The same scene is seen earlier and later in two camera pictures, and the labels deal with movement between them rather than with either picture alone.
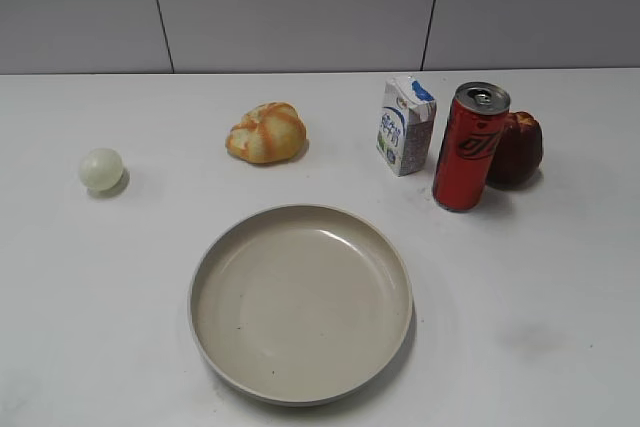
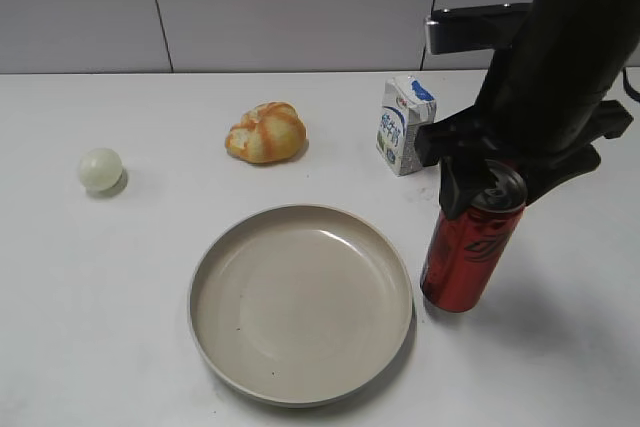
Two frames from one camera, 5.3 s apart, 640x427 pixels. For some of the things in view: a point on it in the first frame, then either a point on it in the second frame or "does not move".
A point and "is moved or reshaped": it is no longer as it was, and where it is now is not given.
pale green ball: (100, 169) does not move
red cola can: (471, 137) is moved or reshaped
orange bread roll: (271, 134) does not move
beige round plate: (302, 301) does not move
